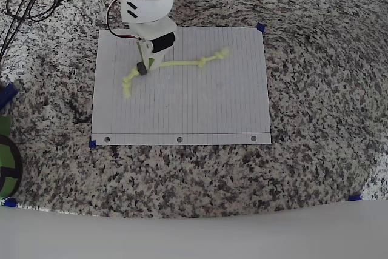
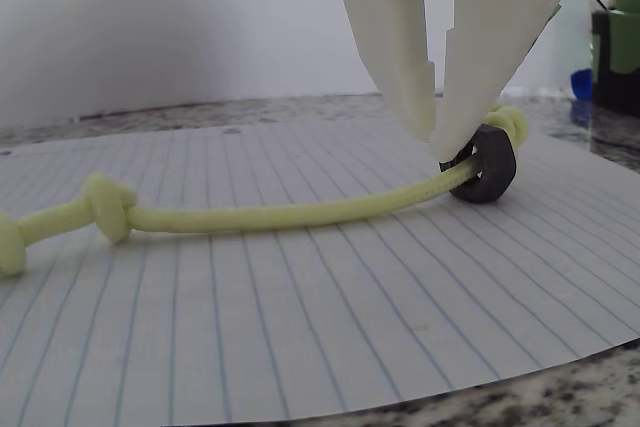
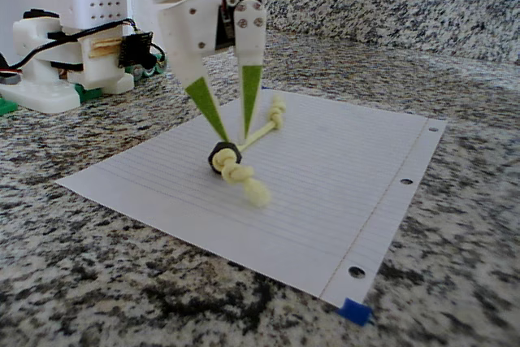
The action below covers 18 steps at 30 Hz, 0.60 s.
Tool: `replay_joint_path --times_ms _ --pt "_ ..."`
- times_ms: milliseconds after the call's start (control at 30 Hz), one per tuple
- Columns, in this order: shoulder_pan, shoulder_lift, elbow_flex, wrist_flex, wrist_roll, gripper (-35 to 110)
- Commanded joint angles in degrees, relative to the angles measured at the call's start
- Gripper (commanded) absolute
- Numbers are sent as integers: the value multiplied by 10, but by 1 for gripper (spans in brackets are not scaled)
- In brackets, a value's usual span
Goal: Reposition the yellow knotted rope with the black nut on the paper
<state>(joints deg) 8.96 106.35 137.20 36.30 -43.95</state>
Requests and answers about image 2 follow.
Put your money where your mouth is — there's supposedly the white green gripper right finger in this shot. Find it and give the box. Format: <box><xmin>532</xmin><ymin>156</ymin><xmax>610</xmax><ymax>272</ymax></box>
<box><xmin>429</xmin><ymin>0</ymin><xmax>592</xmax><ymax>162</ymax></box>

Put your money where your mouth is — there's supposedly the white green gripper left finger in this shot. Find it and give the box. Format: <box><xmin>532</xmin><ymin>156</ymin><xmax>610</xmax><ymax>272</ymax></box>
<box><xmin>324</xmin><ymin>0</ymin><xmax>437</xmax><ymax>143</ymax></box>

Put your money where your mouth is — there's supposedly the dark hex nut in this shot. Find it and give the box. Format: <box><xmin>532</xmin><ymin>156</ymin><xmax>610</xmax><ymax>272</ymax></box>
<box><xmin>437</xmin><ymin>124</ymin><xmax>518</xmax><ymax>206</ymax></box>

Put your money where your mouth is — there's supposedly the yellow-green knotted rope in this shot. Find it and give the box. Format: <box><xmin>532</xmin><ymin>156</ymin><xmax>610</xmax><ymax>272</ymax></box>
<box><xmin>0</xmin><ymin>102</ymin><xmax>530</xmax><ymax>279</ymax></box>

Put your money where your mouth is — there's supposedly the blue tape piece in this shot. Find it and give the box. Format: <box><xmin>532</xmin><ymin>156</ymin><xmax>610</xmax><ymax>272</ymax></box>
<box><xmin>570</xmin><ymin>68</ymin><xmax>594</xmax><ymax>101</ymax></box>

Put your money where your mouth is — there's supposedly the white backdrop board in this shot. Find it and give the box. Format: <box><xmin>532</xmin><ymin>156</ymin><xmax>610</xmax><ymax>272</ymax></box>
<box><xmin>0</xmin><ymin>0</ymin><xmax>591</xmax><ymax>123</ymax></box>

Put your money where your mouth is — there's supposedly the lined white paper sheet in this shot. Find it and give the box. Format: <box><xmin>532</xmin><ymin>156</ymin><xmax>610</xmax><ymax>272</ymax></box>
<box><xmin>0</xmin><ymin>119</ymin><xmax>640</xmax><ymax>427</ymax></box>

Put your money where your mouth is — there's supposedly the black green camera mount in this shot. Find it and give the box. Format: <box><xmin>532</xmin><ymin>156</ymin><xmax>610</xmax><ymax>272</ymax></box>
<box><xmin>590</xmin><ymin>0</ymin><xmax>640</xmax><ymax>116</ymax></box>

